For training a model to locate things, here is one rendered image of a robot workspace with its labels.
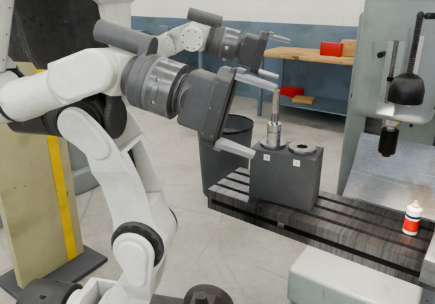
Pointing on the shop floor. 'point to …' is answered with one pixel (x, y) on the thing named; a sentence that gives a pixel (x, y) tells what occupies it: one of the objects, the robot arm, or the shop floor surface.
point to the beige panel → (40, 209)
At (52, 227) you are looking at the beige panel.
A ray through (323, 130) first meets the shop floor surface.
